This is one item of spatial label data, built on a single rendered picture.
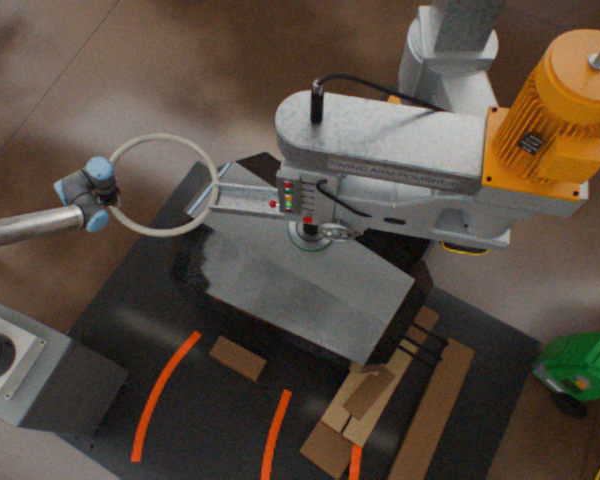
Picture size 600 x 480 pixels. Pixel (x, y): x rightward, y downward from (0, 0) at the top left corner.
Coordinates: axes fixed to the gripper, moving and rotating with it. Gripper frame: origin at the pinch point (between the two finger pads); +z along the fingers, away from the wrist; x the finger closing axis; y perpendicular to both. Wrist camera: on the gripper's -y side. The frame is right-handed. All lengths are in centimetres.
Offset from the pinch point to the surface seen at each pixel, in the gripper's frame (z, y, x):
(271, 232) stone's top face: 4, 30, 65
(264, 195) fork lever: -13, 18, 63
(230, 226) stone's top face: 8, 21, 49
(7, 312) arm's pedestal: 27, 30, -52
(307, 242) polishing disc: -3, 41, 78
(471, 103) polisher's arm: -75, 25, 131
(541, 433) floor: 53, 162, 188
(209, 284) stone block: 28, 41, 35
